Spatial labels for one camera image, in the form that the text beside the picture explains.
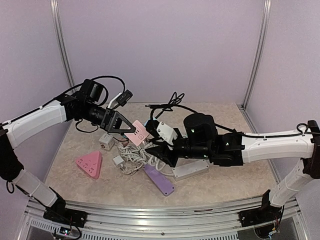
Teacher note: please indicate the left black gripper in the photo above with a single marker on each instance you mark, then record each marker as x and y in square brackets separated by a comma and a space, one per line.
[111, 120]

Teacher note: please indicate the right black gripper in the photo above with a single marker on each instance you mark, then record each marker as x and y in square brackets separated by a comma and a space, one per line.
[162, 152]

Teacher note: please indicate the white multi socket adapter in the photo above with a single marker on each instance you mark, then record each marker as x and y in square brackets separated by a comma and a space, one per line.
[106, 141]

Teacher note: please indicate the pink plug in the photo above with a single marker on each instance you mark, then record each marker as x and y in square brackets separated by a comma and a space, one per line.
[124, 144]

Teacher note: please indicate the pink cube socket adapter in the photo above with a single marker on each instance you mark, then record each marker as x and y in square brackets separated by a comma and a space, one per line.
[139, 135]

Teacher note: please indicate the white usb charger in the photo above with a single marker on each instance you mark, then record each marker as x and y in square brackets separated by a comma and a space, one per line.
[118, 161]

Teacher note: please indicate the pink power strip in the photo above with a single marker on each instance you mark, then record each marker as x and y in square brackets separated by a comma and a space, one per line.
[90, 164]

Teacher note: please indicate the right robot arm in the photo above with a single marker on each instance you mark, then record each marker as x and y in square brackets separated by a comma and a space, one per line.
[237, 148]

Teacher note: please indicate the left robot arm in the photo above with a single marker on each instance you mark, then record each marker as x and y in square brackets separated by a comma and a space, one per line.
[63, 108]

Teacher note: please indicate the white power strip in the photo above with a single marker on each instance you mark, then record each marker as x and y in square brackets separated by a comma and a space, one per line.
[189, 170]

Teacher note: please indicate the purple power strip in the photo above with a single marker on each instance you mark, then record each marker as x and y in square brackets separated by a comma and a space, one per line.
[159, 180]

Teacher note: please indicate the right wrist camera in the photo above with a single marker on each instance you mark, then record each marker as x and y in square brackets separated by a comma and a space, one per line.
[162, 131]

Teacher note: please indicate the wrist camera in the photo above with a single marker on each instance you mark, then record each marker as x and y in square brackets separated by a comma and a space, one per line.
[162, 131]
[120, 100]

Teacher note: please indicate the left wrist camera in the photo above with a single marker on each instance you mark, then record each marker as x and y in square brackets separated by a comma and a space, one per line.
[120, 100]

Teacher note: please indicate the front aluminium rail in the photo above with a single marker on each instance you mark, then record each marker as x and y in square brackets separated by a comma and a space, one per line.
[208, 222]

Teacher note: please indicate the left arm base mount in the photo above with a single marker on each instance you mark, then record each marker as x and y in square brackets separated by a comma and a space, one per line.
[71, 217]

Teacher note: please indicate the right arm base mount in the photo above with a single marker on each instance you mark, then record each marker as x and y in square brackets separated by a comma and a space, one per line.
[259, 215]

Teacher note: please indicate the left aluminium frame post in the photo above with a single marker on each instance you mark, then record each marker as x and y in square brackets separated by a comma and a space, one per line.
[57, 24]

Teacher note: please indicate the aluminium frame post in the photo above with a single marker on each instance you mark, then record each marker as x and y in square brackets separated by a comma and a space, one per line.
[258, 54]
[57, 24]

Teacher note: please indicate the right aluminium frame post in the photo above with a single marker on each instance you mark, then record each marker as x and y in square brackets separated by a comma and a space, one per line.
[258, 54]

